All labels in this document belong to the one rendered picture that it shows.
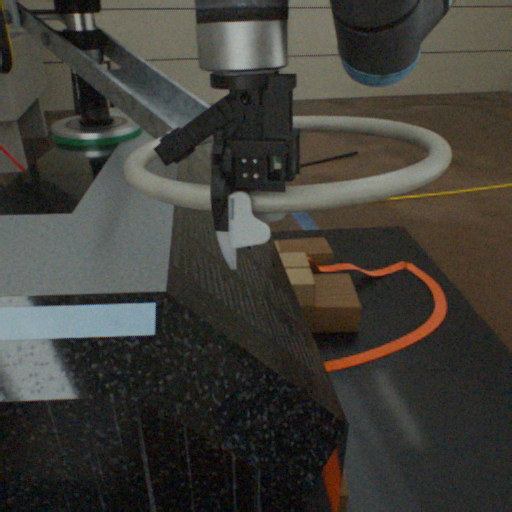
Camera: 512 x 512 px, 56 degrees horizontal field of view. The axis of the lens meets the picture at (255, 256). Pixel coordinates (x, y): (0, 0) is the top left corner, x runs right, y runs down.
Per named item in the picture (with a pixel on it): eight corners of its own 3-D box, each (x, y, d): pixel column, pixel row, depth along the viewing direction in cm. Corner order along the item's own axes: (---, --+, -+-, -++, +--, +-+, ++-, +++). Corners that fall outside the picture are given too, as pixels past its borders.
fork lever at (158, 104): (0, 23, 119) (-3, 1, 116) (75, 19, 131) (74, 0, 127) (155, 157, 86) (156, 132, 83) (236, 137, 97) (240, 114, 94)
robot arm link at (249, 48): (180, 24, 45) (218, 23, 53) (185, 80, 47) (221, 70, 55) (273, 20, 42) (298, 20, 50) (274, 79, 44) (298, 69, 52)
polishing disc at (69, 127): (126, 139, 111) (126, 134, 110) (36, 138, 112) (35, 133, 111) (149, 118, 130) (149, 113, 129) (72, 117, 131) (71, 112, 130)
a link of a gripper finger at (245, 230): (265, 279, 52) (268, 194, 50) (214, 273, 54) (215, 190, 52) (272, 272, 55) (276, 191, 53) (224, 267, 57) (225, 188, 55)
